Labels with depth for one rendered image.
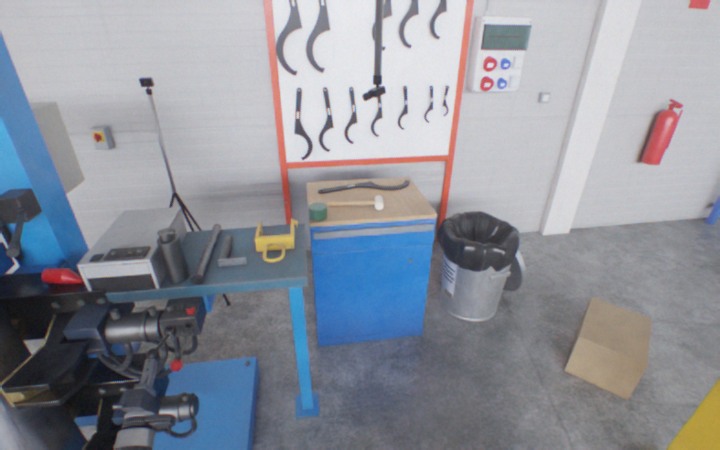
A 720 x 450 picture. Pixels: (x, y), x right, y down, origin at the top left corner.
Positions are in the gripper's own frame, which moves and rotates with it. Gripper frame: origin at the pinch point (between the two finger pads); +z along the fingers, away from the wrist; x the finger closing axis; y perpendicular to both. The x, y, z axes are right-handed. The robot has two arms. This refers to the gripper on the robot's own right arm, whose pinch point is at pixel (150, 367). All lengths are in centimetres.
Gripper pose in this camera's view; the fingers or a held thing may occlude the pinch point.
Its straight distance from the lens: 129.9
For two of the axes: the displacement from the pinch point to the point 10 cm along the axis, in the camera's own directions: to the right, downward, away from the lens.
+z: -1.4, -7.5, 6.4
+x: -0.6, 6.5, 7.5
